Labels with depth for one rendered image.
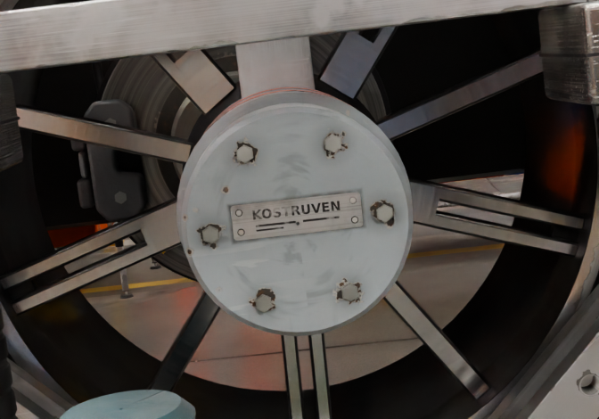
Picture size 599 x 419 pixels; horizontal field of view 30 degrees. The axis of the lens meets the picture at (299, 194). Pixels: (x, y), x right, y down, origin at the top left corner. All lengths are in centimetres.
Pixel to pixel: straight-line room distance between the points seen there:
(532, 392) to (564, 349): 4
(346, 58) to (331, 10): 30
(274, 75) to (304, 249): 18
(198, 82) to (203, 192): 26
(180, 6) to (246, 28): 3
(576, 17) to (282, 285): 21
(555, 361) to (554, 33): 32
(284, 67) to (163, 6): 21
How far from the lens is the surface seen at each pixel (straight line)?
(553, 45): 61
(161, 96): 122
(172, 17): 56
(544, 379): 85
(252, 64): 76
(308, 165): 61
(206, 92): 86
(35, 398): 85
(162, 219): 87
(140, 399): 72
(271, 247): 61
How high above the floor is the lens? 94
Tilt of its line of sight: 7 degrees down
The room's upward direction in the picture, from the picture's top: 7 degrees counter-clockwise
